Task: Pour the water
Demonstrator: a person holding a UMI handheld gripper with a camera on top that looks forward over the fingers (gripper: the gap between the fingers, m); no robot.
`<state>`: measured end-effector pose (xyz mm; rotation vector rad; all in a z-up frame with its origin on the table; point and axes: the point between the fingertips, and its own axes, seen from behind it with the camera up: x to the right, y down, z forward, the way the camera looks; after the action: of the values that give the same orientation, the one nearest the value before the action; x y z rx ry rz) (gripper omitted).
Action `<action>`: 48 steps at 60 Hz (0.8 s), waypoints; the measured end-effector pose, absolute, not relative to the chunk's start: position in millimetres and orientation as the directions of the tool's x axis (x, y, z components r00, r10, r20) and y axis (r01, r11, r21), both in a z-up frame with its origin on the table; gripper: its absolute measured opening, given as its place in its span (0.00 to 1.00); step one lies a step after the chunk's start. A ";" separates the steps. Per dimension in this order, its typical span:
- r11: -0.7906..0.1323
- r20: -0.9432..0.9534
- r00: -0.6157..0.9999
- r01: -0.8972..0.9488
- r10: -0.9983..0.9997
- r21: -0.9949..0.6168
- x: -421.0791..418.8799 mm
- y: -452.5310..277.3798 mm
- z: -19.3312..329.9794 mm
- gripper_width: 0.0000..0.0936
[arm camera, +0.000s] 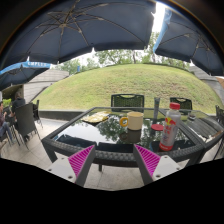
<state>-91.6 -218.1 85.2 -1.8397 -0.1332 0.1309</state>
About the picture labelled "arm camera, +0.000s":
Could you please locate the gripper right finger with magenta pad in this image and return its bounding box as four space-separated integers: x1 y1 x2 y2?
132 143 184 186

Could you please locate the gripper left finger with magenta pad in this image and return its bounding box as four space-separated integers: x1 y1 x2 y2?
46 144 97 188

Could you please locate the red bottle lid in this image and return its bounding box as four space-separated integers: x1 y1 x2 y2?
151 124 163 131

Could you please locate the black wicker glass-top table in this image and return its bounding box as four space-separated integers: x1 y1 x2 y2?
41 106 224 172

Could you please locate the yellow paper on table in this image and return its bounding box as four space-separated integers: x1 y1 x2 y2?
82 111 109 123

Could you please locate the clear bottle with red cap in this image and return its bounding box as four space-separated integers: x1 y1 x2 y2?
159 102 181 151

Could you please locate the wooden slatted table right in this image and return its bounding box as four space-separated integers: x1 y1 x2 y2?
186 117 224 142

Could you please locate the grey parasol pole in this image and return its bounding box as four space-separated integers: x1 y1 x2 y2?
154 97 160 119

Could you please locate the dark wicker chair centre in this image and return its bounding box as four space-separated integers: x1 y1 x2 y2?
111 94 144 112

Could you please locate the dark wicker chair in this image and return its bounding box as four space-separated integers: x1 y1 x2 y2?
170 97 192 110
15 103 37 139
111 94 144 112

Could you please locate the dark wicker chair right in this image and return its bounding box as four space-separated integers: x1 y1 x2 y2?
170 97 192 110

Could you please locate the dark wicker chair left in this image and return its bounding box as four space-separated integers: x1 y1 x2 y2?
15 103 37 139

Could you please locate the seated person at left edge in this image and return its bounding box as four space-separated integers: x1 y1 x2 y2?
0 101 13 141

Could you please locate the seated person in black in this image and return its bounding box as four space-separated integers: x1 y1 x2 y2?
11 92 26 117

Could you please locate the blue parasol left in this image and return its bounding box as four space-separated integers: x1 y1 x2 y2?
0 61 50 91

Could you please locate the navy parasol right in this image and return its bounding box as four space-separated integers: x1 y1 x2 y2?
153 8 224 76

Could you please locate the large navy parasol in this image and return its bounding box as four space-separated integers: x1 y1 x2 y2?
0 0 156 68

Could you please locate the cream mug with yellow handle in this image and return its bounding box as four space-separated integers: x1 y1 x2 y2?
119 111 144 131

